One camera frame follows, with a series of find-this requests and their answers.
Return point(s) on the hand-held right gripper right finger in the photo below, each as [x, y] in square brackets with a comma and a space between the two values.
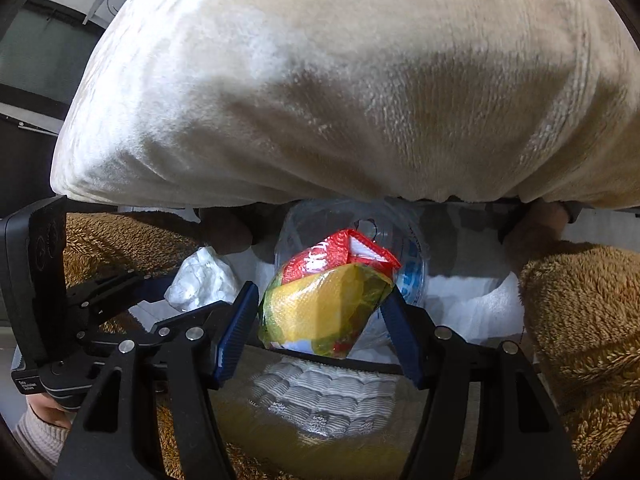
[404, 345]

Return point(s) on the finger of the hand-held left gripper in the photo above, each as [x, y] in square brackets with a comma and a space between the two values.
[100, 337]
[115, 292]

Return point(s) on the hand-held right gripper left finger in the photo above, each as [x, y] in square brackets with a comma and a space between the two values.
[235, 332]

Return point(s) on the clear plastic bag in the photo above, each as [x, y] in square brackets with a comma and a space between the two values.
[415, 270]

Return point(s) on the yellow red snack wrapper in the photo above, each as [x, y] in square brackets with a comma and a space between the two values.
[320, 305]

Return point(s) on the person's left hand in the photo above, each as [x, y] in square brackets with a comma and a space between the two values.
[42, 430]

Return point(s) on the crumpled white tissue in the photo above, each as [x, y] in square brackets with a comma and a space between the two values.
[200, 280]

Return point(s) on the grey striped cloth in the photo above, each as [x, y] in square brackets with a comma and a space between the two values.
[320, 395]

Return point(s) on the cream fleece bed blanket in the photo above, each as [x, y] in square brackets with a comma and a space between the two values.
[350, 85]

